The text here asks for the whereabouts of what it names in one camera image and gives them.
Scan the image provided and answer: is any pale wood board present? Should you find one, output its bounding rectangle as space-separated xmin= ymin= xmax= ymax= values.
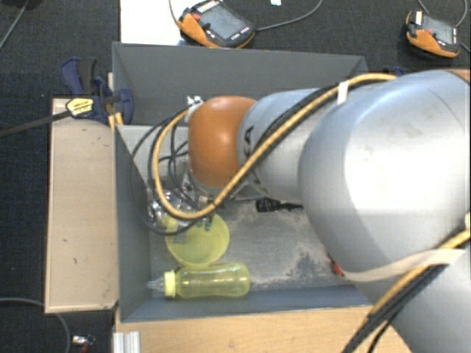
xmin=43 ymin=97 xmax=120 ymax=314

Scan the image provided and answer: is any grey metal bin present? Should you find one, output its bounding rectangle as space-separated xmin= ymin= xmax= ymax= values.
xmin=111 ymin=41 xmax=369 ymax=324

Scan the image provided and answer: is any yellow plastic cup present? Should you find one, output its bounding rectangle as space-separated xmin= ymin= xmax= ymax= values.
xmin=164 ymin=213 xmax=231 ymax=271

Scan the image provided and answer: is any yellow baby bottle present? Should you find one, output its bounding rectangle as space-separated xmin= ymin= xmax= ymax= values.
xmin=146 ymin=262 xmax=252 ymax=302

